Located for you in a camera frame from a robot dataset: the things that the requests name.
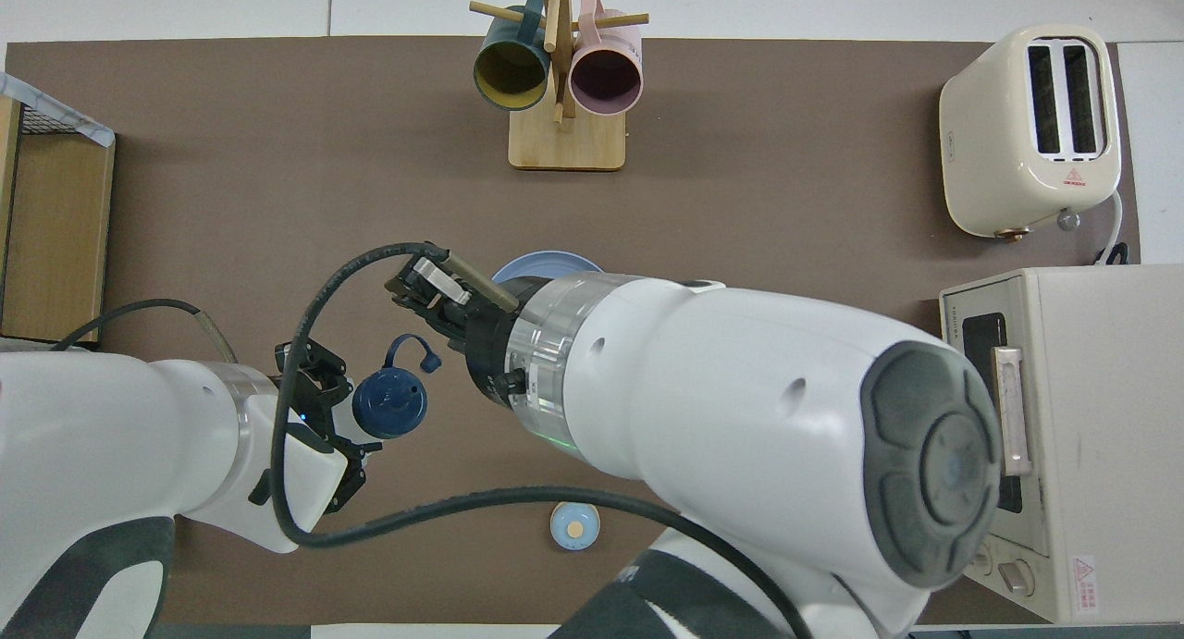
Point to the cream two-slot toaster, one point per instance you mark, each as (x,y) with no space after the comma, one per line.
(985,140)

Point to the brown table mat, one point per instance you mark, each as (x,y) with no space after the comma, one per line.
(740,204)

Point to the teal mug with yellow inside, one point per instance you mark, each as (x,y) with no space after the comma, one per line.
(509,75)

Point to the white toaster oven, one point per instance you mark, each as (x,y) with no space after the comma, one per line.
(1110,454)

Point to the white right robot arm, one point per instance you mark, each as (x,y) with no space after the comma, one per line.
(740,417)

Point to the wooden mug tree stand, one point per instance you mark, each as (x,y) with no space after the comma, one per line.
(564,144)

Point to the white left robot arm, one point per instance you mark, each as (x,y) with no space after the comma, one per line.
(92,436)

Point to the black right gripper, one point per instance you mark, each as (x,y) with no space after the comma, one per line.
(486,343)

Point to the small blue shaker with cork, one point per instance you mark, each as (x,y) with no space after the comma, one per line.
(574,530)

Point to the blue round plate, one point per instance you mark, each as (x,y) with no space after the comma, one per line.
(546,264)

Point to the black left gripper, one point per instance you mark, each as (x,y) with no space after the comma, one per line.
(310,399)

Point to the squeeze bottle with navy cap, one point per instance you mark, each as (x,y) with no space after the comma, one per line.
(388,403)

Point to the marble patterned sheet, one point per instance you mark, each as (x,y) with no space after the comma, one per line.
(65,116)

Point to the pink mug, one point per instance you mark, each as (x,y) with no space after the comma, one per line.
(606,79)

